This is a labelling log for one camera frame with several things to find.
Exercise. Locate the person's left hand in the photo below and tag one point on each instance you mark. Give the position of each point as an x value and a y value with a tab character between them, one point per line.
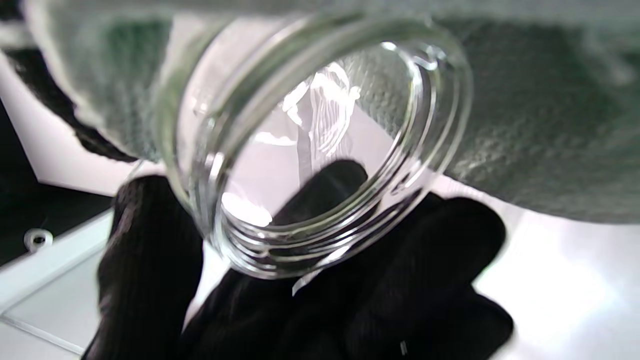
400	275

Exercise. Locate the person's right hand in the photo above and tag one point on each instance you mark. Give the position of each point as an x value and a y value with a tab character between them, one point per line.
55	102

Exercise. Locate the clear glass jar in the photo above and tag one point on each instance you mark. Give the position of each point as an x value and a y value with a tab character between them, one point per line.
440	110

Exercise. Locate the green fish scale cleaning cloth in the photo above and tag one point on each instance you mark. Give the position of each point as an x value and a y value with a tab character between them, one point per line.
550	125

